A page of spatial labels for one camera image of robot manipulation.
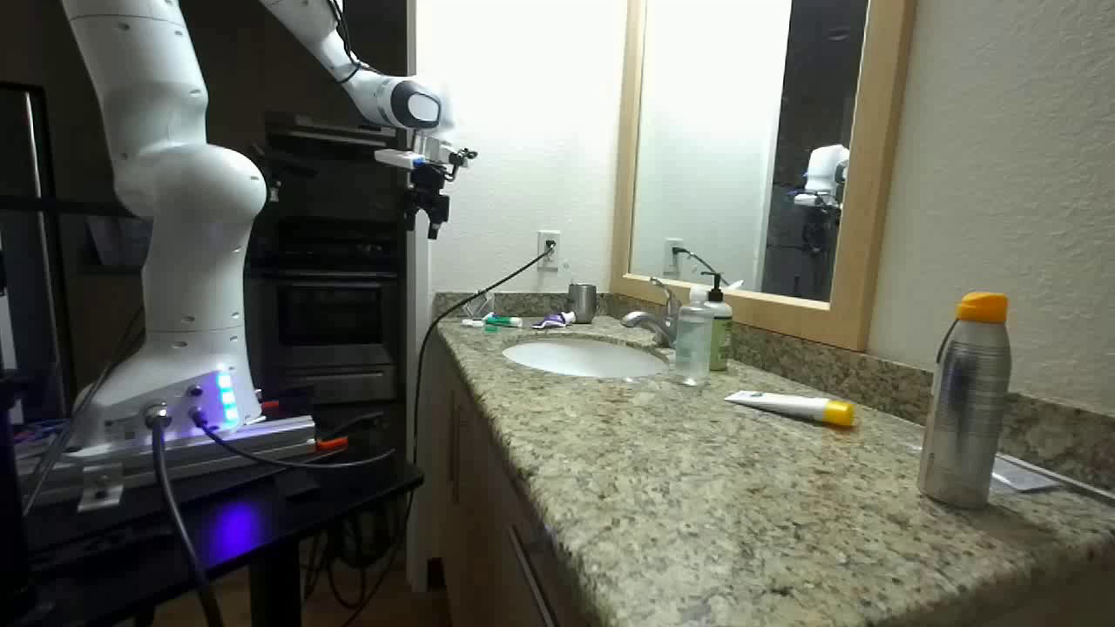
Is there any wood framed mirror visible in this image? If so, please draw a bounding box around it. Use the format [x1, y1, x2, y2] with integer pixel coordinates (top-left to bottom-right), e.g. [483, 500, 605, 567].
[608, 0, 919, 353]

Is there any black robot table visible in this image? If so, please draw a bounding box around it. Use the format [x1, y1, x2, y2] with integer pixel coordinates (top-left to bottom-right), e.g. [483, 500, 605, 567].
[0, 452, 428, 627]

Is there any light wood vanity cabinet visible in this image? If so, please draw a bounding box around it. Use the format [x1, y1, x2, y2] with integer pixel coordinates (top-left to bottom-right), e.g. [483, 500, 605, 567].
[413, 331, 605, 627]

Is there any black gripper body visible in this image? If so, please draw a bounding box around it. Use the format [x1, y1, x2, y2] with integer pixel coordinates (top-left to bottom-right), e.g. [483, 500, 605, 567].
[401, 144, 461, 215]

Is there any green white toothpaste tube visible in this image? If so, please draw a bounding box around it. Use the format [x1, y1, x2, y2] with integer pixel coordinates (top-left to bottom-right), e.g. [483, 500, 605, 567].
[461, 309, 525, 337]

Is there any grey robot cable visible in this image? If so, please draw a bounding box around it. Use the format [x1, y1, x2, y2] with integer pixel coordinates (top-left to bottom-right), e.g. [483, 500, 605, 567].
[138, 400, 226, 627]

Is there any thin black power cable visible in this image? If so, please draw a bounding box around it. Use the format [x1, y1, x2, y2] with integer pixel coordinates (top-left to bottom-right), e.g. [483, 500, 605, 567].
[406, 247, 557, 472]

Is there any steel toothbrush cup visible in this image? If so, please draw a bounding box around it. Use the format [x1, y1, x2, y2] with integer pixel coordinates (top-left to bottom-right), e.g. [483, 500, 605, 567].
[569, 283, 599, 327]

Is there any silver spray bottle orange cap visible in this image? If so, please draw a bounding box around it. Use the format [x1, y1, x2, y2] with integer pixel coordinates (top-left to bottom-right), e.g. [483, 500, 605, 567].
[911, 290, 1015, 512]

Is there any clear plastic bottle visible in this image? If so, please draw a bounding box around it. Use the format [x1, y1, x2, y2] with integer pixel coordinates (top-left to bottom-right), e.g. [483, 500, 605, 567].
[672, 290, 716, 392]

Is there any white wall outlet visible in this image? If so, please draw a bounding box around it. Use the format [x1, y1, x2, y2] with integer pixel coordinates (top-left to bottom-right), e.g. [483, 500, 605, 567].
[534, 227, 569, 274]

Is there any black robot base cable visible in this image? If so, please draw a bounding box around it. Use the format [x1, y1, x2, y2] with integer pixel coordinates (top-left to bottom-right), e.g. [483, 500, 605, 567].
[184, 404, 404, 479]

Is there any white oval sink basin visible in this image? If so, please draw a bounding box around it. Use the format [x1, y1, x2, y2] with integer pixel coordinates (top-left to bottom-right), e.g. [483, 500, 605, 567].
[498, 334, 677, 382]

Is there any green soap pump bottle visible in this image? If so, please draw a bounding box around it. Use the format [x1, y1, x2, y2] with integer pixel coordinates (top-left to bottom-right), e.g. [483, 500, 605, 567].
[700, 270, 739, 378]

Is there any dark appliance rack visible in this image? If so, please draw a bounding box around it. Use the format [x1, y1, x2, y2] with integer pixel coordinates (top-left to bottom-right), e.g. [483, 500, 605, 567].
[243, 107, 411, 410]

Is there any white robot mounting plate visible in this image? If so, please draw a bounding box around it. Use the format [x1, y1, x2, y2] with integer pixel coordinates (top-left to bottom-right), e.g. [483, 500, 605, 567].
[18, 410, 320, 493]

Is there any white door frame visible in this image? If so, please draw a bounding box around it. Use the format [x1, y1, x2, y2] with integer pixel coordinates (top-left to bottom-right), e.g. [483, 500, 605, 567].
[401, 0, 439, 593]

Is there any chrome sink faucet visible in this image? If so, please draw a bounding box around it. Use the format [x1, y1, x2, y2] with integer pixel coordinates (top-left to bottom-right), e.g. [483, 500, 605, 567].
[619, 274, 682, 353]

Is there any white tube yellow cap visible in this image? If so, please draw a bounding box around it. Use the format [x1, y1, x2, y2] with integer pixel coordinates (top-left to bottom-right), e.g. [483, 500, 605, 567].
[725, 387, 859, 431]

